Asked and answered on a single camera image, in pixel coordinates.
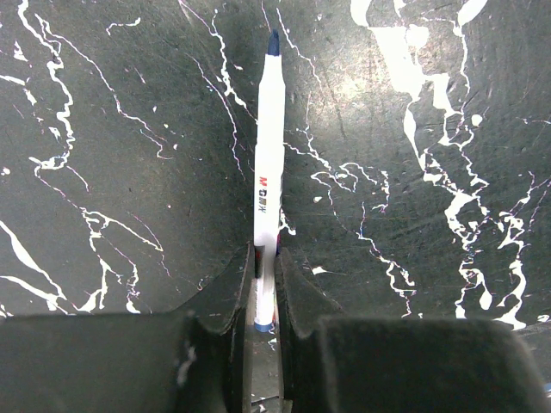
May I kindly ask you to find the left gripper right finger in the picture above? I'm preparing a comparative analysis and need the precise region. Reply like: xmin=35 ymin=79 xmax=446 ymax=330
xmin=275 ymin=250 xmax=550 ymax=412

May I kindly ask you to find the blue marker pen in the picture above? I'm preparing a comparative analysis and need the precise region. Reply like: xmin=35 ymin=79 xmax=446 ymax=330
xmin=253 ymin=29 xmax=285 ymax=332

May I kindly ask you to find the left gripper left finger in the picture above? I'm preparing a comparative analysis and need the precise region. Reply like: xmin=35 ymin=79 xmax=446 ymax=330
xmin=1 ymin=245 xmax=254 ymax=412

